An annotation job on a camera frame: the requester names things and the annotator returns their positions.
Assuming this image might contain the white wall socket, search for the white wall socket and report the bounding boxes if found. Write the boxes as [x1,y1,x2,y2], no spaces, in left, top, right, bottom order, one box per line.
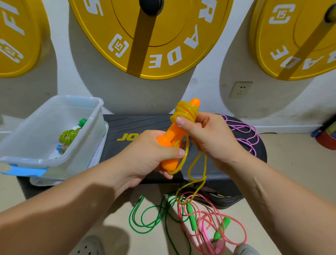
[229,81,253,99]

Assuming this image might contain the person's left hand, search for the person's left hand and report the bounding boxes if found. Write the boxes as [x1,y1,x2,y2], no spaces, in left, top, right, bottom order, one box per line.
[118,130,187,186]

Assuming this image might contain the black plate peg cap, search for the black plate peg cap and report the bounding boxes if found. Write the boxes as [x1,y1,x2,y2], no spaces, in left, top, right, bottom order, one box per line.
[139,0,165,16]

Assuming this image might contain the clear plastic storage bin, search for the clear plastic storage bin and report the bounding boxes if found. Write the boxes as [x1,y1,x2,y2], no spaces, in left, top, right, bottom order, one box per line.
[0,95,105,169]

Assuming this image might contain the person's left forearm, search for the person's left forearm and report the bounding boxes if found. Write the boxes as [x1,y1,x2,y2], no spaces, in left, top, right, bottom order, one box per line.
[0,165,134,255]

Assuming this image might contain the person's right hand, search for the person's right hand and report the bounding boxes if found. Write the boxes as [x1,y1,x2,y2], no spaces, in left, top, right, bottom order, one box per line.
[175,112,247,171]

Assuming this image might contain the red fire extinguisher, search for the red fire extinguisher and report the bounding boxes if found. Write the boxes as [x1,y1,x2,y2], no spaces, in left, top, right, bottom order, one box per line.
[311,116,336,150]

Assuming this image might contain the orange handled yellow jump rope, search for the orange handled yellow jump rope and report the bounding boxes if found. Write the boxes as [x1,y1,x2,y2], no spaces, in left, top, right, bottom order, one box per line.
[156,98,208,203]

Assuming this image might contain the person's left grey shoe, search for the person's left grey shoe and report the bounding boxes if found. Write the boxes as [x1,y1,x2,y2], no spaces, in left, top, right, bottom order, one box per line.
[68,235,106,255]

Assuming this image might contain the black aerobic step platform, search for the black aerobic step platform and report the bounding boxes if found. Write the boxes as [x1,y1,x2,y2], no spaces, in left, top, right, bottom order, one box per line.
[16,114,267,210]

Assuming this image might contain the blue plastic piece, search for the blue plastic piece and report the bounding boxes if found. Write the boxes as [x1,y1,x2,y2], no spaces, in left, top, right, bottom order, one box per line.
[1,165,48,178]

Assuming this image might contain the translucent plastic lid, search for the translucent plastic lid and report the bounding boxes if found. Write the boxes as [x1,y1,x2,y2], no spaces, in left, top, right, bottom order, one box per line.
[30,122,109,187]

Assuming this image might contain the purple rope with foam handles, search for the purple rope with foam handles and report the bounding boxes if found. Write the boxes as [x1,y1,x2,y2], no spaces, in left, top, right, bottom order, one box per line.
[221,115,260,157]

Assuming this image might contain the pile of jump ropes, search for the pile of jump ropes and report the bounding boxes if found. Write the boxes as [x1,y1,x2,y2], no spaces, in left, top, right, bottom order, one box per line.
[128,192,247,255]

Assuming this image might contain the person's right forearm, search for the person's right forearm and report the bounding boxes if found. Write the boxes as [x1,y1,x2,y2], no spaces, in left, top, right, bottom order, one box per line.
[228,152,336,255]

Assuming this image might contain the large yellow weight plate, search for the large yellow weight plate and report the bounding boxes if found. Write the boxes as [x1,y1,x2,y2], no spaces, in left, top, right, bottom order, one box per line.
[68,0,234,81]

